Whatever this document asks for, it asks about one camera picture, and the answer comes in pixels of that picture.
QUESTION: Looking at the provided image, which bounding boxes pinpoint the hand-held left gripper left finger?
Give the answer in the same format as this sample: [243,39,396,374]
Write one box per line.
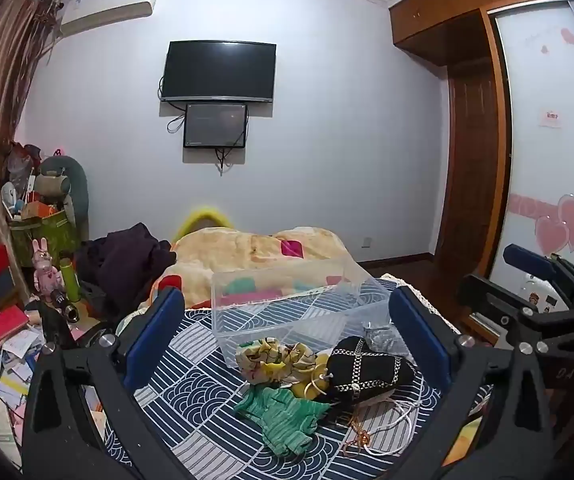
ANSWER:
[21,286,187,480]

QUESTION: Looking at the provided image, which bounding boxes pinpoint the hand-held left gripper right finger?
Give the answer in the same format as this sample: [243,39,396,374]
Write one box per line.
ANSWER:
[388,285,554,480]

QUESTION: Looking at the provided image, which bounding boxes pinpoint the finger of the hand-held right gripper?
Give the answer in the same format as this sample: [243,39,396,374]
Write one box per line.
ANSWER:
[457,274,574,347]
[503,243,574,291]

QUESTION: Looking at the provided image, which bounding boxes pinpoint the yellow soft toy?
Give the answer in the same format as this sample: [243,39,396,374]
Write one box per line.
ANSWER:
[291,352,332,401]

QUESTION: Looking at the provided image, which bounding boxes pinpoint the grey glittery scrunchie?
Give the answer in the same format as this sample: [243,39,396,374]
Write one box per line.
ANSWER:
[364,322,409,359]

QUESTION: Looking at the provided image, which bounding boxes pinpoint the blue patterned bedspread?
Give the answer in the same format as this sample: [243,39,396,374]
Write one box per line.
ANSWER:
[101,274,494,480]

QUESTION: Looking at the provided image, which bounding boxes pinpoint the black knitted cloth white lines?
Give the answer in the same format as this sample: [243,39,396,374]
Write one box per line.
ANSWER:
[323,335,416,407]

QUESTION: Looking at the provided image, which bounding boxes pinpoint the dark clothes pile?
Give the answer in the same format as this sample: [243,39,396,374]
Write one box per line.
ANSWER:
[74,222,178,322]

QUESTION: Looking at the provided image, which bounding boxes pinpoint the white sliding door pink hearts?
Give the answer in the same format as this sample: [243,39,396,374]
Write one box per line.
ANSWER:
[486,0,574,313]

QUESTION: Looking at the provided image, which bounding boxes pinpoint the black flashlight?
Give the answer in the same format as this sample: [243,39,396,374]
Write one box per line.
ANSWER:
[49,287,80,327]

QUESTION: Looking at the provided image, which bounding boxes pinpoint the green bottle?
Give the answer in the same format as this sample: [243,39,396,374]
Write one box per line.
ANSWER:
[58,257,83,304]

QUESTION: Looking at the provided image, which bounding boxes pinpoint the yellow white floral cloth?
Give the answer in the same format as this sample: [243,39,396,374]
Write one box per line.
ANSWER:
[235,337,318,387]

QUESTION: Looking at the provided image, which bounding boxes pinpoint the yellow printed blanket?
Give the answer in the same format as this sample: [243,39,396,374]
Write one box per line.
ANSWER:
[138,225,364,312]

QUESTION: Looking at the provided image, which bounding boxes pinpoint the yellow cushion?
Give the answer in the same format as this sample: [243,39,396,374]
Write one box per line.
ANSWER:
[174,205,236,242]

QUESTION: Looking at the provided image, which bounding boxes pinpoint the clear plastic storage box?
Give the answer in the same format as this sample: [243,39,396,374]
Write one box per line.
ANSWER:
[211,259,404,372]

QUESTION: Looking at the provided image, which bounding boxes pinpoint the pink rabbit figure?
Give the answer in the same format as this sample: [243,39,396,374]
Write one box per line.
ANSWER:
[31,238,64,302]

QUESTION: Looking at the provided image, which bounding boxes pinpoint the wooden wardrobe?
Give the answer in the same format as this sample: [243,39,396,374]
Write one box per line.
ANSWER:
[388,0,574,283]

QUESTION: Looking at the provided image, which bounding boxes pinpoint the green storage bag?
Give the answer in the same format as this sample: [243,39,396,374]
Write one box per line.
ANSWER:
[9,207,80,272]

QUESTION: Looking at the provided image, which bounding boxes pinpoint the green knitted cloth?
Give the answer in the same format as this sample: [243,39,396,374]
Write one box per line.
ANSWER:
[233,386,331,457]

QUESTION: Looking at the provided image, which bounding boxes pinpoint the red book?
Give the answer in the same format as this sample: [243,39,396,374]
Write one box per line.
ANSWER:
[0,305,30,347]

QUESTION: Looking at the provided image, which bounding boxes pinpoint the pile of papers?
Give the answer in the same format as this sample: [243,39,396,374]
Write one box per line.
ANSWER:
[0,297,108,472]

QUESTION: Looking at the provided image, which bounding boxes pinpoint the grey plush toy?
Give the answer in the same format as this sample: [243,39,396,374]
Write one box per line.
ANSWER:
[33,155,90,242]

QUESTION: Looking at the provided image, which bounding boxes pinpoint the white air conditioner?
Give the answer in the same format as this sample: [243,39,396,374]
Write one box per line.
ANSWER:
[59,0,161,39]

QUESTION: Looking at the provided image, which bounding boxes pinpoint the white cord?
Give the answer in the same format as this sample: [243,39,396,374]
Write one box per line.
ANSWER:
[351,394,421,457]

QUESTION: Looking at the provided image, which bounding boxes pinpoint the orange string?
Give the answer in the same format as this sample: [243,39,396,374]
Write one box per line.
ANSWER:
[341,410,374,457]

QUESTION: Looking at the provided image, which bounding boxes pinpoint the black television cable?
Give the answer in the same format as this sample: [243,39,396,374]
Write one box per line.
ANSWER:
[156,75,188,136]

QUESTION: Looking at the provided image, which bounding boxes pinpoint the small black wall monitor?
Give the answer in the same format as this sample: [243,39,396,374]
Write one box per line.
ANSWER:
[183,102,248,150]

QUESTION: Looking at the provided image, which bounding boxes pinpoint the black wall television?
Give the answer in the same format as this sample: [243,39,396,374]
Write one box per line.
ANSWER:
[159,39,277,105]

